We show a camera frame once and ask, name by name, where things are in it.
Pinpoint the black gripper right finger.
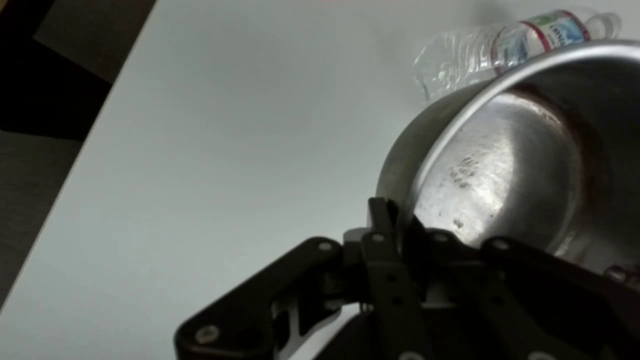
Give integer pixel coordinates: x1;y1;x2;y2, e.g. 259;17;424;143
400;218;640;360

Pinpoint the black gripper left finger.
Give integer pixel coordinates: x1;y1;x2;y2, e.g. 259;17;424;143
172;196;431;360

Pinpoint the silver metal pot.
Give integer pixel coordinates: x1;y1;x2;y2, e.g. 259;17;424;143
375;38;640;286

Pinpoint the crumpled clear water bottle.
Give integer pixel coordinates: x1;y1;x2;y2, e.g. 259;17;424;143
413;6;624;104

